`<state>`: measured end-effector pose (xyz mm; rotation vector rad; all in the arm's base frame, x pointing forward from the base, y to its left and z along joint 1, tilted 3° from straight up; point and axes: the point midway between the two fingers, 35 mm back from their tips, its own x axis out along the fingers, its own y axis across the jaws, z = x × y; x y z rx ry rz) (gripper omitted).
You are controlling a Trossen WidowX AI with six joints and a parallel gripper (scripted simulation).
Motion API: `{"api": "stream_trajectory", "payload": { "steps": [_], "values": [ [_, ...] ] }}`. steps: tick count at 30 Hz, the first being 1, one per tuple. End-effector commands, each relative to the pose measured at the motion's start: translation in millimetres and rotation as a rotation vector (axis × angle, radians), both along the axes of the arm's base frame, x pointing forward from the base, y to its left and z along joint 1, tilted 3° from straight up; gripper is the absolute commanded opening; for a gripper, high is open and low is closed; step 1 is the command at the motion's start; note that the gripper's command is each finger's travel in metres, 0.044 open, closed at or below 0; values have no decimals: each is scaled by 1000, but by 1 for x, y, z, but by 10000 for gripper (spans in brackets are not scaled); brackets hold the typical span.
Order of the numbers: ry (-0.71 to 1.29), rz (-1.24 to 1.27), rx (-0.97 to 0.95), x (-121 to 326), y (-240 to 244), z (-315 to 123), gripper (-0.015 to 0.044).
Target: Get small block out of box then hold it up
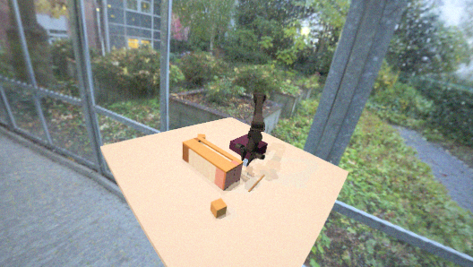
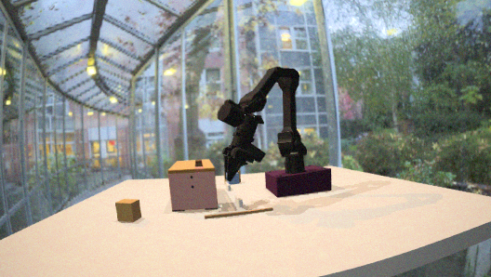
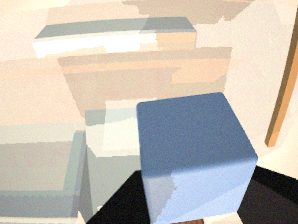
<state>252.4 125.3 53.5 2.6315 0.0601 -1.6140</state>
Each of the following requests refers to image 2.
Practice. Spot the blue cube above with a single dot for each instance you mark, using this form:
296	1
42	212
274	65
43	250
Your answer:
234	180

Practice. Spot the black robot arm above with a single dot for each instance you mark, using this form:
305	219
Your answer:
240	115

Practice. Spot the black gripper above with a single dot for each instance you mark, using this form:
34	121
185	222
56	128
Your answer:
237	153

